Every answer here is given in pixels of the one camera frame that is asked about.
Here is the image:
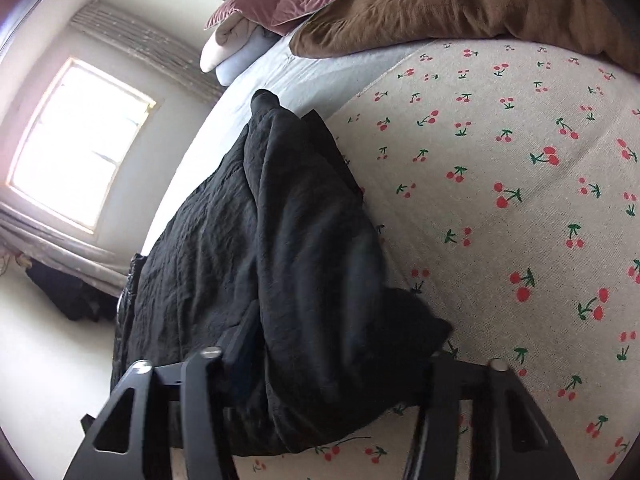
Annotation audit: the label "black padded coat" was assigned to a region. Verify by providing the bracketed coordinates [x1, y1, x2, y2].
[112, 90, 451, 456]

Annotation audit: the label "dark clothes hanging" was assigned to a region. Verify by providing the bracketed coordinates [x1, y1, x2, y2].
[26, 260, 117, 322]

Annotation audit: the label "cherry print bed sheet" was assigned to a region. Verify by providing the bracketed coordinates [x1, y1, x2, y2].
[230, 40, 639, 479]

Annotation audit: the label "folded light blue blanket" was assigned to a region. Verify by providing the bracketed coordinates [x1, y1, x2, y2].
[215, 27, 281, 87]

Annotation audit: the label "black quilted puffer jacket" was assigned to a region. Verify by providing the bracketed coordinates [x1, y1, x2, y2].
[115, 254, 146, 341]

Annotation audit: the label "beige curtain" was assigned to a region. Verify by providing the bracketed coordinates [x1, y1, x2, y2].
[70, 0, 224, 103]

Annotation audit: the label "window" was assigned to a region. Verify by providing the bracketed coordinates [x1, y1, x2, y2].
[6, 56, 156, 233]

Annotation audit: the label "brown garment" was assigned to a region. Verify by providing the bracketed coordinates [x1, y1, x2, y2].
[290, 0, 639, 73]

